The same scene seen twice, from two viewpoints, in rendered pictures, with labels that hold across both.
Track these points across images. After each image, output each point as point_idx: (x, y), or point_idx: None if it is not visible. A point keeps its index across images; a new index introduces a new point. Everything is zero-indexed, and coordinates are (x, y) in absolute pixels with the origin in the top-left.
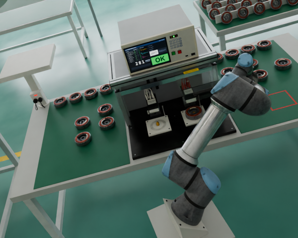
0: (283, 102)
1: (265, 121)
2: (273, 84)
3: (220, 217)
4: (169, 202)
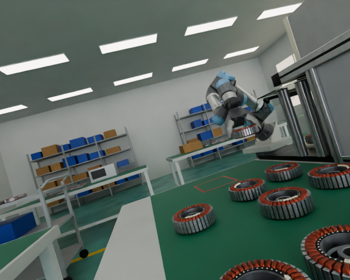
0: (209, 183)
1: (231, 169)
2: (220, 193)
3: (251, 148)
4: (273, 125)
